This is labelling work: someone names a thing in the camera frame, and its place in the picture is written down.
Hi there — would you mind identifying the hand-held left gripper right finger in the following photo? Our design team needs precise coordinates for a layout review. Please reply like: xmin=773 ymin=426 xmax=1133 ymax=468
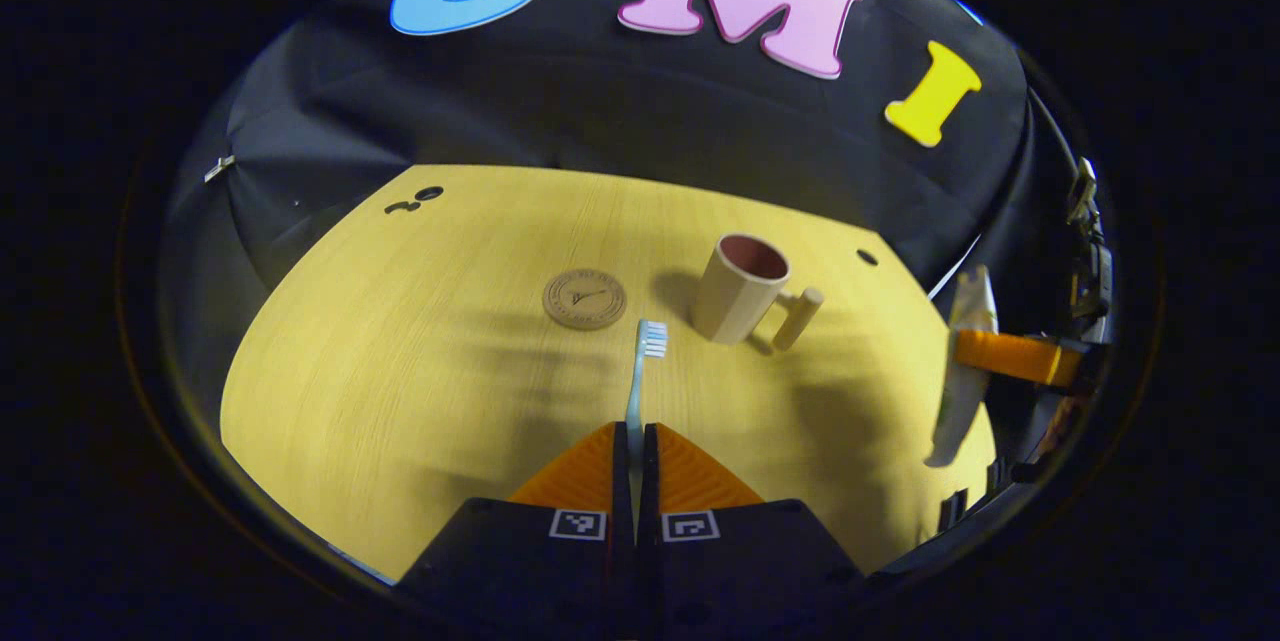
xmin=640 ymin=423 xmax=867 ymax=627

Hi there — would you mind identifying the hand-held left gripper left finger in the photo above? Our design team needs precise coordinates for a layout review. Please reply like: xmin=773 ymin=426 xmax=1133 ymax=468
xmin=400 ymin=421 xmax=637 ymax=624

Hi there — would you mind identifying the white toothpaste tube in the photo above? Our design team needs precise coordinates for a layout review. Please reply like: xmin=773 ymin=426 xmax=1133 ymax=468
xmin=924 ymin=265 xmax=1000 ymax=469

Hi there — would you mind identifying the pale green toothbrush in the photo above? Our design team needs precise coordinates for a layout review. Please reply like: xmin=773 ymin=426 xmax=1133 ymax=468
xmin=625 ymin=319 xmax=669 ymax=542

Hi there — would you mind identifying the round brown coaster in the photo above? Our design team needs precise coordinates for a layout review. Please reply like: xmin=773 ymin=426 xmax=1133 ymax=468
xmin=543 ymin=268 xmax=628 ymax=331

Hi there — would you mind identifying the beige cup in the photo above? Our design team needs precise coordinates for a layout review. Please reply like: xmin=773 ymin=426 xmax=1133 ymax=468
xmin=690 ymin=233 xmax=826 ymax=353

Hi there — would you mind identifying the wooden desktop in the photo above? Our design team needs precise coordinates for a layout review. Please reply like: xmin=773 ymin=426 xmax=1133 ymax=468
xmin=220 ymin=164 xmax=996 ymax=582

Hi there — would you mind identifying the black backdrop cloth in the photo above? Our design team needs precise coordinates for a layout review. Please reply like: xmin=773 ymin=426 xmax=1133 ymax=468
xmin=160 ymin=0 xmax=1081 ymax=422

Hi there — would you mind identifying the white cable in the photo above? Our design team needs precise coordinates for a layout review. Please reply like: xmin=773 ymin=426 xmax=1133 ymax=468
xmin=928 ymin=234 xmax=982 ymax=302

